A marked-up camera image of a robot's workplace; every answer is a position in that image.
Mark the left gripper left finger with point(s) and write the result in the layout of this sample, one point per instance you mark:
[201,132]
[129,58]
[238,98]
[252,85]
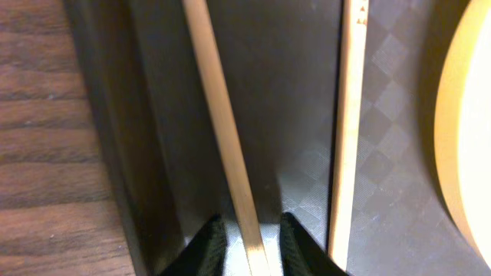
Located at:
[205,254]

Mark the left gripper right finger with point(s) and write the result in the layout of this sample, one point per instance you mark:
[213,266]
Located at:
[301,255]

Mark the wooden chopstick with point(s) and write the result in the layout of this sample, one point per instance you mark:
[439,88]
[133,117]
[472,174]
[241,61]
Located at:
[351,72]
[224,125]

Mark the dark brown serving tray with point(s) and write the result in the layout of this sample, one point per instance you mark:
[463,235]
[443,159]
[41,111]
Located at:
[280,60]

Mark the yellow plate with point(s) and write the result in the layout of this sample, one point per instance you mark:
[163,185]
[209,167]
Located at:
[462,127]

